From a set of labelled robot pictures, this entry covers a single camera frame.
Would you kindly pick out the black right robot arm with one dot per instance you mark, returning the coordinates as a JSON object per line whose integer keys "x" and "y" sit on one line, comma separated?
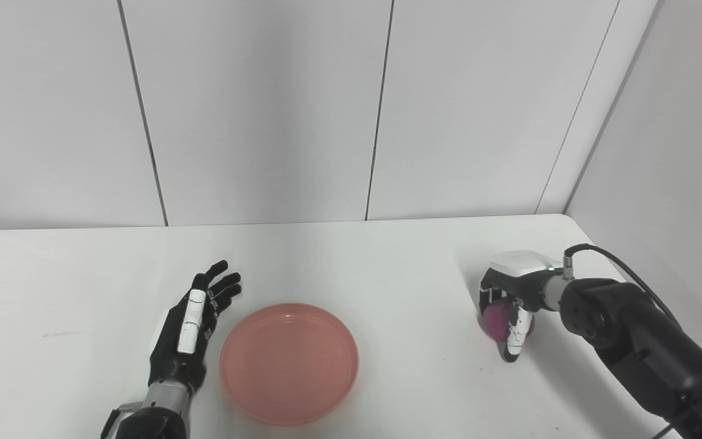
{"x": 637, "y": 341}

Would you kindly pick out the pink round plate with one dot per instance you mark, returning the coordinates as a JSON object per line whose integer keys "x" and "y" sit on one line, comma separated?
{"x": 290, "y": 363}

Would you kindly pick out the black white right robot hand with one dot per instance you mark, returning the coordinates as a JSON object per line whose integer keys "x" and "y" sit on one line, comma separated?
{"x": 521, "y": 268}

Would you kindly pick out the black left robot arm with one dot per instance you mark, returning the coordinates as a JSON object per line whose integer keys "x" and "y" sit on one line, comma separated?
{"x": 159, "y": 417}

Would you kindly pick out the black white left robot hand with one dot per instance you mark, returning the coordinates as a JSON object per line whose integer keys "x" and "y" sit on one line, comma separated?
{"x": 171, "y": 360}

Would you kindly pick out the purple onion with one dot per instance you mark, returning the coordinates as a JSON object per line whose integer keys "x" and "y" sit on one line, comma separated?
{"x": 497, "y": 320}

